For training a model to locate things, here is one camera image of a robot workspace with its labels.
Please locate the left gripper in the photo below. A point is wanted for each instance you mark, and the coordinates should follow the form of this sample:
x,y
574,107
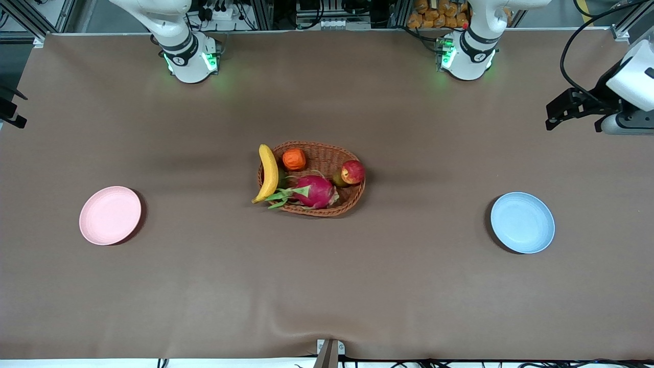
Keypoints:
x,y
602,92

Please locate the red apple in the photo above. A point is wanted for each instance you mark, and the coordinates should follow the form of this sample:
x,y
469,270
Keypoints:
x,y
353,171

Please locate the yellow banana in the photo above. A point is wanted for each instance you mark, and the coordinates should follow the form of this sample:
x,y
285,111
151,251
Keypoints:
x,y
269,171

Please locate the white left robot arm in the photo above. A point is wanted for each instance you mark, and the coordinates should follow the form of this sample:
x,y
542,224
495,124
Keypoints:
x,y
477,30

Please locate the light blue plate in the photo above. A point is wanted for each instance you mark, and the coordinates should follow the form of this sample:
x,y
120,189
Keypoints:
x,y
522,222

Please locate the pink plate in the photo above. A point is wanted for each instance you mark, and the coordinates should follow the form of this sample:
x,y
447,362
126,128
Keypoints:
x,y
110,214

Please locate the orange snack packets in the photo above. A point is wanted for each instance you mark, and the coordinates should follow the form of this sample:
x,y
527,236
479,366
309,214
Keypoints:
x,y
434,15

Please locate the white power strip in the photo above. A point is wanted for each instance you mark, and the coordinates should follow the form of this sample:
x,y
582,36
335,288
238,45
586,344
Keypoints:
x,y
220,13

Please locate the brown kiwi fruit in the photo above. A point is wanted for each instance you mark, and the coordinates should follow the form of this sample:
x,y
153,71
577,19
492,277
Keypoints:
x,y
338,180

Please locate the oval wicker basket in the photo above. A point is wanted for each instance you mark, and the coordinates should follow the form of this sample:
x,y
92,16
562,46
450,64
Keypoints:
x,y
327,153

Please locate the white connector block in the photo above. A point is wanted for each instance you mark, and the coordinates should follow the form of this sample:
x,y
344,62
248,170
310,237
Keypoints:
x,y
336,23

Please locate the pink dragon fruit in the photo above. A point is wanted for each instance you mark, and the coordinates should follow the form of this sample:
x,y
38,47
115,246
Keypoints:
x,y
314,191

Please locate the orange tangerine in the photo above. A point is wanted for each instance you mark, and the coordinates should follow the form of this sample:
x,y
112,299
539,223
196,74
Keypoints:
x,y
294,159

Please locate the dark green avocado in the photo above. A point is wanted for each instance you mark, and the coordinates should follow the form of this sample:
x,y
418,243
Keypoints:
x,y
281,179

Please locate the metal table corner bracket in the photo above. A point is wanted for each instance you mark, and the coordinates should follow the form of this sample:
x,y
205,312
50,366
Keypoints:
x,y
39,40
621,32

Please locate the aluminium frame post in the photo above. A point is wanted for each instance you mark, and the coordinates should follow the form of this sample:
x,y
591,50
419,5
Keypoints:
x,y
400,13
264,14

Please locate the metal table edge bracket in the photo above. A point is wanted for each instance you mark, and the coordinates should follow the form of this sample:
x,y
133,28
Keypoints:
x,y
330,352

